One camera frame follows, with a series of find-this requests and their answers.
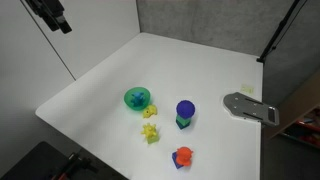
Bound green translucent plastic bowl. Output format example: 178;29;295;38
124;87;151;111

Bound green and blue block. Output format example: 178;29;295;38
176;115;191;129

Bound blue triangular block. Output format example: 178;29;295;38
172;152;183;169

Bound yellow duck toy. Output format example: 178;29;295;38
143;105;157;118

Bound orange round toy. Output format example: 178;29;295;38
176;147;193;166

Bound light green cube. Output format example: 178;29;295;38
147;135;159;144

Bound teal spiky toy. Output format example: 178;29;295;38
132;92;144;101

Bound wooden shelf unit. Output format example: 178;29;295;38
263;70;320;140

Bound grey metal mounting plate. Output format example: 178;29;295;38
223;92;279;127

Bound purple spiky ball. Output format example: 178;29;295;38
176;100;195;119

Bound pale yellow sticky note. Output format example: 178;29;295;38
241;84;254;94

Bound black tripod pole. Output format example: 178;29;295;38
256;0;301;64

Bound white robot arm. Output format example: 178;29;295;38
25;0;72;34

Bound black case with clamp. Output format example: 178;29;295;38
0;141;129;180

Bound yellow spiky toy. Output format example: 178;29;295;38
141;123;157;138

